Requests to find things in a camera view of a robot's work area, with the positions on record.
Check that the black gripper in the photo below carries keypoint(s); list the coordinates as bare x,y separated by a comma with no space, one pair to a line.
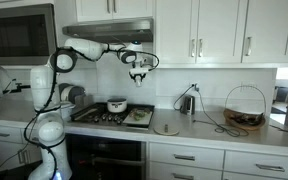
141,72

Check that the small white cup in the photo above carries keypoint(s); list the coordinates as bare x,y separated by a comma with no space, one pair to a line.
138,82

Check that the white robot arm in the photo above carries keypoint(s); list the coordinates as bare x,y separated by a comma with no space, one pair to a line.
46,97

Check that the white cooking pot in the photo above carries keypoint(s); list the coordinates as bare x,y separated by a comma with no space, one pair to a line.
116,105

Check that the round wooden pot lid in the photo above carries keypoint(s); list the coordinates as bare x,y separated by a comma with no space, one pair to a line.
166,129

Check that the green vegetable pieces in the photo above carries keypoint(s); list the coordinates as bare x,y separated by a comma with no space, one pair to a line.
138,115

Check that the white cutting board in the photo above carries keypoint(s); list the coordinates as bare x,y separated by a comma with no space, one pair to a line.
130,121

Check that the steel range hood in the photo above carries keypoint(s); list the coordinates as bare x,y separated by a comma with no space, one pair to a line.
119,31

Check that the wooden spatula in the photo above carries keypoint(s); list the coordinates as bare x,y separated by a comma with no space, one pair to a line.
84,114

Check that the steel electric kettle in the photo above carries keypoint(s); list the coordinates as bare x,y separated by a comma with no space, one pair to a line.
188,105

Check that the black gas stovetop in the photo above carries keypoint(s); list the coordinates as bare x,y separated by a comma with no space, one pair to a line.
105,118

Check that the black oven door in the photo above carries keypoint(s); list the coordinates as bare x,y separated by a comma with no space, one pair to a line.
99,158

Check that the black microwave oven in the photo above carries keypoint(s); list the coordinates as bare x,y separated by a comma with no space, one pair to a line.
27,34

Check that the black camera tripod mount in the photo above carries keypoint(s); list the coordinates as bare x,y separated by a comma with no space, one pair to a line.
19,88

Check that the wicker basket with handle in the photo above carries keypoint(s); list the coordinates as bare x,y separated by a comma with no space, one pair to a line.
249,121

